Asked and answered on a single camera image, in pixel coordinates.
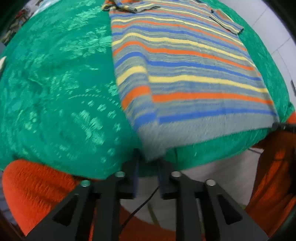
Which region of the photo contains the striped knit sweater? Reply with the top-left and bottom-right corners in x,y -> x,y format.
102,1 -> 279,160

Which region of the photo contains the orange fluffy blanket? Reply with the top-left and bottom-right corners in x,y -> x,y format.
2,159 -> 176,240

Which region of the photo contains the white wardrobe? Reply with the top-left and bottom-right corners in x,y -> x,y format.
222,0 -> 295,103

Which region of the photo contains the green floral bedspread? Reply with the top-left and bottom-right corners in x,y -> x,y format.
0,0 -> 296,180

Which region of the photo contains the patterned cream pillow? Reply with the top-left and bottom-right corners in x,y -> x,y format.
0,56 -> 6,72

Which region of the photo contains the black cable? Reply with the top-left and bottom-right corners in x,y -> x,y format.
119,185 -> 161,232

